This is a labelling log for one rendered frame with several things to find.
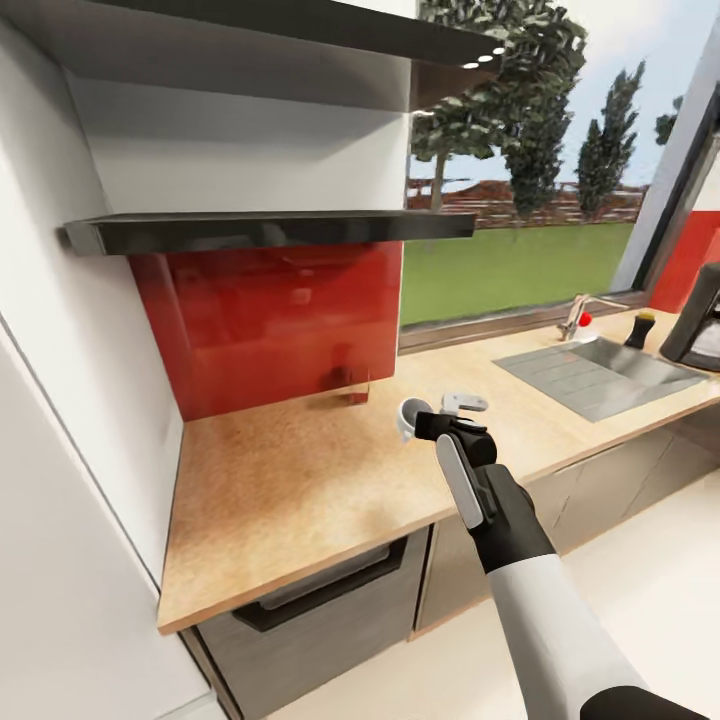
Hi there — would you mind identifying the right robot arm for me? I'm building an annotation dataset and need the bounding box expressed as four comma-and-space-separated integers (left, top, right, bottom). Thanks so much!
415, 391, 711, 720

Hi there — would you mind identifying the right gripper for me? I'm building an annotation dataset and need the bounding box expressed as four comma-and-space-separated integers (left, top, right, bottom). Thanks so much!
415, 411, 452, 444

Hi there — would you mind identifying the coffee cup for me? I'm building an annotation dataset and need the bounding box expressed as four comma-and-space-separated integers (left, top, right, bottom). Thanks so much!
396, 397, 435, 444

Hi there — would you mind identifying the bottle of coffee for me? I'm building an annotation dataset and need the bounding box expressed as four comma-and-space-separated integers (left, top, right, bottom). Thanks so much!
622, 312, 655, 350

